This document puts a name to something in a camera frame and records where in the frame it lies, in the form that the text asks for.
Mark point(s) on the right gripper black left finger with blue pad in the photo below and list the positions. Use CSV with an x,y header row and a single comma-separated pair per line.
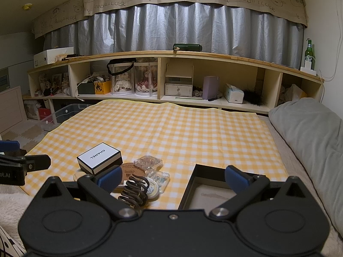
x,y
97,189

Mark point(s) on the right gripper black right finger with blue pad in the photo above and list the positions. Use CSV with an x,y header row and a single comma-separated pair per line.
x,y
248,188

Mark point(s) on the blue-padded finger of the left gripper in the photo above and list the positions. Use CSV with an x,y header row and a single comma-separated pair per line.
x,y
11,147

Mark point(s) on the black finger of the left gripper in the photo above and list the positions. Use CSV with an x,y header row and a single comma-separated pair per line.
x,y
37,162

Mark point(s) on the white Chanel box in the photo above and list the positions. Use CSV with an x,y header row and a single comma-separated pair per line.
x,y
99,158

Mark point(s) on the round cork coaster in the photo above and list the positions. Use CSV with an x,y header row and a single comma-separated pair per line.
x,y
129,169

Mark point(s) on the black tray box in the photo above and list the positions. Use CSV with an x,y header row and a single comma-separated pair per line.
x,y
206,190

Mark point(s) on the white fluffy rug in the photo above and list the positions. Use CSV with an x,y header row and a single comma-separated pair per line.
x,y
14,202

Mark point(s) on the clear plastic storage bin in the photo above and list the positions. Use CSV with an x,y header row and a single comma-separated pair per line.
x,y
54,120

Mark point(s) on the clear plastic lash case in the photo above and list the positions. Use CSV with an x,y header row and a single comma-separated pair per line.
x,y
148,162

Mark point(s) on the grey bed sheet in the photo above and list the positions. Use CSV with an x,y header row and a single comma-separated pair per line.
x,y
333,244

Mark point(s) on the clear packet with trinkets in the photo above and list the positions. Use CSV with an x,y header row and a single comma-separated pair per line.
x,y
161,178

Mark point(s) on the yellow white checkered cloth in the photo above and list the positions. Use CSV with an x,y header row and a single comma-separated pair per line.
x,y
180,136

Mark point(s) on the black fluffy item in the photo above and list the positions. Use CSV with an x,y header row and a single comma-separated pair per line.
x,y
254,97

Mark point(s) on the grey pillow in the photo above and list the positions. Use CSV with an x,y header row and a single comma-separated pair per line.
x,y
314,133

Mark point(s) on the white tissue box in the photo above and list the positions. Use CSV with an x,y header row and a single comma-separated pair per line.
x,y
233,94

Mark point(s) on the white box on shelf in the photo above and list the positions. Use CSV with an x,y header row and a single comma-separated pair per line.
x,y
49,56

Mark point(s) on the yellow black box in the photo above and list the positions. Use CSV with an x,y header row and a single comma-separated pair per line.
x,y
102,88

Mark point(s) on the long wooden shelf unit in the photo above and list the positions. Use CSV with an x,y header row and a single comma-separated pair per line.
x,y
241,72

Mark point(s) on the purple box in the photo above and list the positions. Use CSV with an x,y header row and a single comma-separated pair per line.
x,y
210,87

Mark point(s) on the clear doll display case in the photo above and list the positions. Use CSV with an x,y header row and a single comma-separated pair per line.
x,y
121,73

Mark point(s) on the small wooden drawer organizer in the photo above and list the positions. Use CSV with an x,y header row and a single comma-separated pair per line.
x,y
179,79

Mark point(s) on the green glass bottle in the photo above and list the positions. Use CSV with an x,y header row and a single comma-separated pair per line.
x,y
309,56

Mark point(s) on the dark green lying bottle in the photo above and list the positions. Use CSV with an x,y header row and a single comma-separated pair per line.
x,y
187,47

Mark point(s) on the silver grey curtain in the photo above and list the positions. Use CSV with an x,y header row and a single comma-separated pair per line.
x,y
218,29

